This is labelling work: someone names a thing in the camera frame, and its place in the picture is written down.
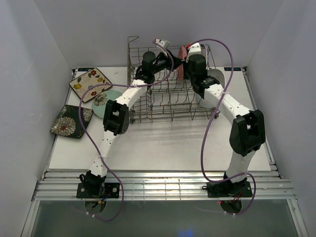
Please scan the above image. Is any grey wire dish rack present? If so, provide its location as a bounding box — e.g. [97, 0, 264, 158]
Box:
[127, 36, 215, 124]

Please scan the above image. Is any dark square floral plate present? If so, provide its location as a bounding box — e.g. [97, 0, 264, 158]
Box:
[50, 105, 85, 139]

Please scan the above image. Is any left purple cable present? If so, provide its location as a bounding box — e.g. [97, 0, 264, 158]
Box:
[78, 38, 175, 222]

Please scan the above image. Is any mint green flower plate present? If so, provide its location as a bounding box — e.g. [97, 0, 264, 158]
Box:
[92, 89, 122, 118]

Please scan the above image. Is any purple cable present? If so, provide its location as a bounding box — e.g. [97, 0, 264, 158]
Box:
[186, 38, 256, 217]
[78, 38, 175, 222]

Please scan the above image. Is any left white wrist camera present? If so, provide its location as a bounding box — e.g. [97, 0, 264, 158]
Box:
[154, 39, 170, 55]

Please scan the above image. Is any pink polka dot plate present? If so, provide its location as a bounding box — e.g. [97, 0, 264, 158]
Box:
[177, 45, 190, 81]

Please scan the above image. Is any cream square floral plate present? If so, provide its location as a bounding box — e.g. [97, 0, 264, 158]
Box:
[69, 68, 112, 103]

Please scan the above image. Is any teal rimmed round plate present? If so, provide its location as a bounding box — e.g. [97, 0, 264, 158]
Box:
[200, 43, 208, 62]

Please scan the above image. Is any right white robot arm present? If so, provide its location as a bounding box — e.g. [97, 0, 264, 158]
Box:
[184, 54, 266, 197]

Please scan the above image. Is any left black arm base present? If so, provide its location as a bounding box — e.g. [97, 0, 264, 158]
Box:
[76, 183, 120, 199]

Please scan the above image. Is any white oval plate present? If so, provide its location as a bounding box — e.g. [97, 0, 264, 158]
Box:
[196, 68, 225, 109]

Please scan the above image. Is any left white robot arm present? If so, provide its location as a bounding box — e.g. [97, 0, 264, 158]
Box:
[79, 51, 183, 198]

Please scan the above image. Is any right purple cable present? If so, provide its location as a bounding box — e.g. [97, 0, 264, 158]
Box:
[186, 38, 256, 217]

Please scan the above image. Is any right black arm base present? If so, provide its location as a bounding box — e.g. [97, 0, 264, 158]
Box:
[202, 181, 253, 198]

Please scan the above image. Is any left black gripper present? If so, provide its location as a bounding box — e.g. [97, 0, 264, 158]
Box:
[151, 51, 182, 76]

